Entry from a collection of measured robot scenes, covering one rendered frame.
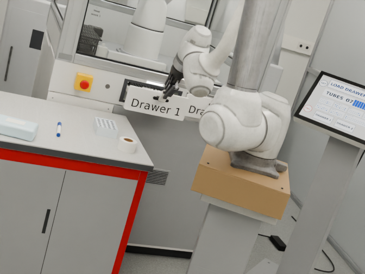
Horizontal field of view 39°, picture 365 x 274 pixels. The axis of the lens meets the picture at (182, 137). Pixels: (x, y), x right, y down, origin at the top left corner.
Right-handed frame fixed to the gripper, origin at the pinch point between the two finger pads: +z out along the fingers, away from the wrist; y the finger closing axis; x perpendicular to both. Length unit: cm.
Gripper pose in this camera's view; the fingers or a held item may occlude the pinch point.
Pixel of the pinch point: (164, 96)
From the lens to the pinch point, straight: 229.5
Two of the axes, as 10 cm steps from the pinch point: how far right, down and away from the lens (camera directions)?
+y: -0.7, -8.2, 5.7
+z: -3.9, 5.5, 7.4
